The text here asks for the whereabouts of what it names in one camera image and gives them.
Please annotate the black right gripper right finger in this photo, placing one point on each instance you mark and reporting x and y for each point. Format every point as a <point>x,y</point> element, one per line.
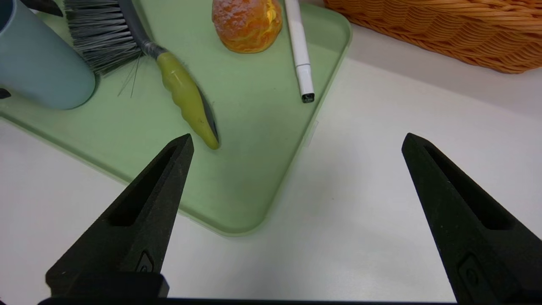
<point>474,237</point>

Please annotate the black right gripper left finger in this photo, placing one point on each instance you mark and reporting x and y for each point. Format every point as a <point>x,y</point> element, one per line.
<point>135,233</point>

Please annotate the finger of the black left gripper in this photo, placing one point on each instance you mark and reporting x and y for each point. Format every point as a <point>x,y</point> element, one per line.
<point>3,93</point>
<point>44,6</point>

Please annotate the light blue plastic cup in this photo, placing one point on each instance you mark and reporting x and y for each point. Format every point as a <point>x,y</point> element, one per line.
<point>38,63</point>

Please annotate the round orange bread bun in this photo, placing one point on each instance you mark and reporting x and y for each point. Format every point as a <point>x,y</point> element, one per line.
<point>247,25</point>

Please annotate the orange wicker basket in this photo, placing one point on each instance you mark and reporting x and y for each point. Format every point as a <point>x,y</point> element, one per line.
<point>457,29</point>

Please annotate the light green plastic tray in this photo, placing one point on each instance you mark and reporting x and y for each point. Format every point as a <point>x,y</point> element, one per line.
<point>245,140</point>

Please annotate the white marker pen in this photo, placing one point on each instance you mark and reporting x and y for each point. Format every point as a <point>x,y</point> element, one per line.
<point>301,51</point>

